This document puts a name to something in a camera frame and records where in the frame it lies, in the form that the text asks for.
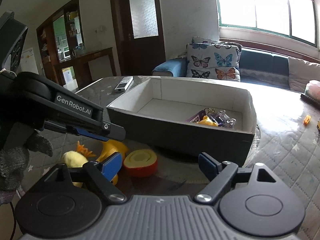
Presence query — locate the black cable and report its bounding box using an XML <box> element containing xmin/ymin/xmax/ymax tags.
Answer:
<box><xmin>9</xmin><ymin>200</ymin><xmax>19</xmax><ymax>240</ymax></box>

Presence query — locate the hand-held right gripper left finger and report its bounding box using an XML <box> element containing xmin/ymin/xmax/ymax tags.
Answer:
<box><xmin>44</xmin><ymin>152</ymin><xmax>127</xmax><ymax>204</ymax></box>

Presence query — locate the dark wooden door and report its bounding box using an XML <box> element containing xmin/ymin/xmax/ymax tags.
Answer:
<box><xmin>109</xmin><ymin>0</ymin><xmax>167</xmax><ymax>77</ymax></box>

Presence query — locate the green framed window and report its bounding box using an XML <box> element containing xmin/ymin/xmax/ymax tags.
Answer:
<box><xmin>215</xmin><ymin>0</ymin><xmax>320</xmax><ymax>48</ymax></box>

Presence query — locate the large butterfly print pillow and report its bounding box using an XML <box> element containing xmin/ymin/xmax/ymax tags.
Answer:
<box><xmin>186</xmin><ymin>42</ymin><xmax>242</xmax><ymax>82</ymax></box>

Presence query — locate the grey remote control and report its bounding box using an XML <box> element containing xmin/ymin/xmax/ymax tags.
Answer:
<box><xmin>114</xmin><ymin>76</ymin><xmax>134</xmax><ymax>92</ymax></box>

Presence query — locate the white cushion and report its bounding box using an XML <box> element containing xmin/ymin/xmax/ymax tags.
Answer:
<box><xmin>287</xmin><ymin>56</ymin><xmax>320</xmax><ymax>94</ymax></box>

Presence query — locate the wooden display cabinet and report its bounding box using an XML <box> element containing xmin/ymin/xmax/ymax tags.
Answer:
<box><xmin>36</xmin><ymin>0</ymin><xmax>117</xmax><ymax>88</ymax></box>

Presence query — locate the red half apple toy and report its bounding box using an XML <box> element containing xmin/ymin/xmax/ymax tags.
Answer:
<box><xmin>123</xmin><ymin>149</ymin><xmax>158</xmax><ymax>178</ymax></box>

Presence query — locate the grey cardboard box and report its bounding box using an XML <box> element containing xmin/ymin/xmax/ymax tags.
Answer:
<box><xmin>106</xmin><ymin>77</ymin><xmax>258</xmax><ymax>167</ymax></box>

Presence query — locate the yellow plush chick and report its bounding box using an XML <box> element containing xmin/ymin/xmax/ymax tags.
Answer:
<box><xmin>61</xmin><ymin>141</ymin><xmax>97</xmax><ymax>188</ymax></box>

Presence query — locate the blue sofa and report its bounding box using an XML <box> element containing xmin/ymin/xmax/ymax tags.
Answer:
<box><xmin>152</xmin><ymin>44</ymin><xmax>320</xmax><ymax>92</ymax></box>

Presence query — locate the quilted grey star table cover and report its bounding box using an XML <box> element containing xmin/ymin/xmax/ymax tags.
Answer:
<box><xmin>22</xmin><ymin>75</ymin><xmax>320</xmax><ymax>240</ymax></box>

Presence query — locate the purple candy packet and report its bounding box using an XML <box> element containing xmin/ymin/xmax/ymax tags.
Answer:
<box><xmin>186</xmin><ymin>110</ymin><xmax>208</xmax><ymax>123</ymax></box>

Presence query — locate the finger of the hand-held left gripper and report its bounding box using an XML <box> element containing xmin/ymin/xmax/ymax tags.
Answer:
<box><xmin>44</xmin><ymin>121</ymin><xmax>110</xmax><ymax>141</ymax></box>
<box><xmin>90</xmin><ymin>122</ymin><xmax>126</xmax><ymax>142</ymax></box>

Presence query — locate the white wall chart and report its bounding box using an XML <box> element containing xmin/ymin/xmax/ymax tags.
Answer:
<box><xmin>21</xmin><ymin>47</ymin><xmax>40</xmax><ymax>75</ymax></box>

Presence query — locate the large yellow rubber duck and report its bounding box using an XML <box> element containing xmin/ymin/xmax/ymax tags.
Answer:
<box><xmin>96</xmin><ymin>139</ymin><xmax>129</xmax><ymax>186</ymax></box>

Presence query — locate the flat butterfly print pillow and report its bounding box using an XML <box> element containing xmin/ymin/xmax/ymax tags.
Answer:
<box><xmin>191</xmin><ymin>36</ymin><xmax>242</xmax><ymax>46</ymax></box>

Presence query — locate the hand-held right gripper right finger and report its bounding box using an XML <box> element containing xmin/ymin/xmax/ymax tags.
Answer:
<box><xmin>198</xmin><ymin>152</ymin><xmax>284</xmax><ymax>204</ymax></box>

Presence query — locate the person's left hand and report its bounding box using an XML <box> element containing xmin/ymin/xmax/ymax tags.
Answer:
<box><xmin>0</xmin><ymin>130</ymin><xmax>53</xmax><ymax>205</ymax></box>

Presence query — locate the small yellow rubber duck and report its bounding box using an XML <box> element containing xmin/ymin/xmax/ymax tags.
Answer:
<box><xmin>197</xmin><ymin>115</ymin><xmax>218</xmax><ymax>127</ymax></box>

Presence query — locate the clear glitter keychain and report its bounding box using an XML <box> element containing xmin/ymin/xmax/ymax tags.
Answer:
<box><xmin>204</xmin><ymin>107</ymin><xmax>237</xmax><ymax>130</ymax></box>

